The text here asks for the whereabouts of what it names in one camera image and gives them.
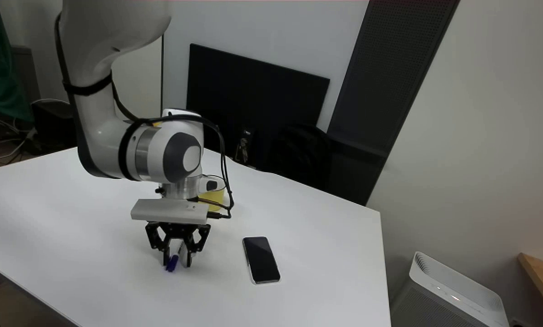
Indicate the yellow enamel mug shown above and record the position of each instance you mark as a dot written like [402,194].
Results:
[215,200]

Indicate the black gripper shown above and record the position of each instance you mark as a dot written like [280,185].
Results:
[179,229]

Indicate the black box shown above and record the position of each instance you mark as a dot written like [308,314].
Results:
[53,127]

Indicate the dark grey leaning panel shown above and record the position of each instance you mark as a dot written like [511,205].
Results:
[391,72]

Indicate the black chair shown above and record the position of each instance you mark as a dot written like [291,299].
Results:
[318,156]

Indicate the black flat monitor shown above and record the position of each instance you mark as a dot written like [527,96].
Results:
[258,91]

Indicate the grey bin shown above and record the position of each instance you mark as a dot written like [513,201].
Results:
[440,301]

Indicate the black smartphone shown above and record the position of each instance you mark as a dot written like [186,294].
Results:
[262,259]

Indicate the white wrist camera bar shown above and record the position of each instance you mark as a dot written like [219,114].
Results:
[168,209]

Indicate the white marker with blue cap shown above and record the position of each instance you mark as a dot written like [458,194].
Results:
[171,263]

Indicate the small dark metal item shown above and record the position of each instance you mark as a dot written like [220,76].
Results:
[242,147]

